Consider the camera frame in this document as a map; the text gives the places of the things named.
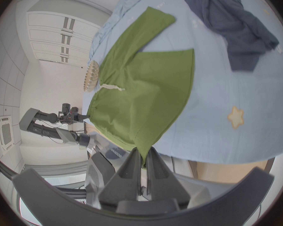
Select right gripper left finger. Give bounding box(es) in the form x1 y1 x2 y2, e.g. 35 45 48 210
98 147 142 204

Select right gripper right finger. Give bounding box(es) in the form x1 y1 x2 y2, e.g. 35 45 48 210
146 147 191 205

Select green shorts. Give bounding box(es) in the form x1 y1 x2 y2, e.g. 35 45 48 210
86 6 195 169

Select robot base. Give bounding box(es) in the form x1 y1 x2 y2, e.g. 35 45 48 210
84 131 209 209

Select round woven basket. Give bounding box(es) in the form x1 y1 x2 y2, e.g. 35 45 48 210
83 60 100 93

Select grey curtain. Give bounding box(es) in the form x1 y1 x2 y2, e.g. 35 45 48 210
22 164 89 182

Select white ceiling air conditioner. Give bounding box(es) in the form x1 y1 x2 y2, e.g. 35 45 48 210
0 116 22 151

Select white wardrobe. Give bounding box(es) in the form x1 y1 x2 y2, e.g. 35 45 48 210
15 0 114 68

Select pale blue quilt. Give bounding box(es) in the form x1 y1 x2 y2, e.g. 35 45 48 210
87 0 163 65

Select dark blue garment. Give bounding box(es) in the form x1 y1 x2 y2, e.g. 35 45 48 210
170 0 280 71

